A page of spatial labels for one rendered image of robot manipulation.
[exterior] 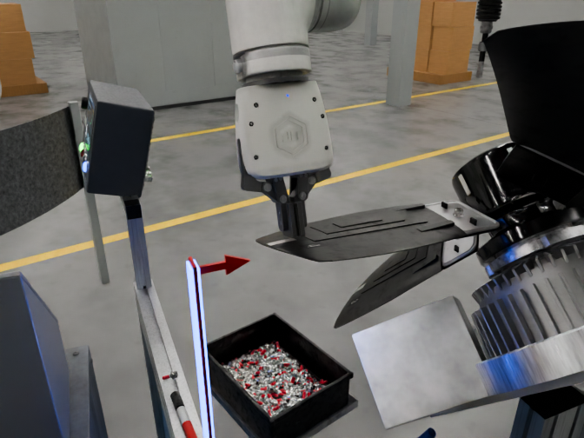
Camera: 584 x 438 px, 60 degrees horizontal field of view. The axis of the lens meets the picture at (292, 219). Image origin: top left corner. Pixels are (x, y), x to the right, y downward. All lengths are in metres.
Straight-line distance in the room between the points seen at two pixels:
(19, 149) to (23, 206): 0.23
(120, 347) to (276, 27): 2.03
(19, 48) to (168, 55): 2.50
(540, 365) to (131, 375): 1.86
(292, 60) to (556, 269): 0.37
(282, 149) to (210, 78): 6.59
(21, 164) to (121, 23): 4.45
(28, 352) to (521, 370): 0.53
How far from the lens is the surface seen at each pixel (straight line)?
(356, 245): 0.55
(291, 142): 0.55
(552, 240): 0.68
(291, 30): 0.55
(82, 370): 0.85
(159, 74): 6.82
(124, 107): 1.06
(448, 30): 8.87
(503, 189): 0.70
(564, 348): 0.60
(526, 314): 0.64
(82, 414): 0.78
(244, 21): 0.55
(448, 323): 0.70
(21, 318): 0.59
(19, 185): 2.34
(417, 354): 0.71
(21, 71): 8.56
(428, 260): 0.80
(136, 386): 2.22
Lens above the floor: 1.45
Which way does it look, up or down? 25 degrees down
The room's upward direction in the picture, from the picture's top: straight up
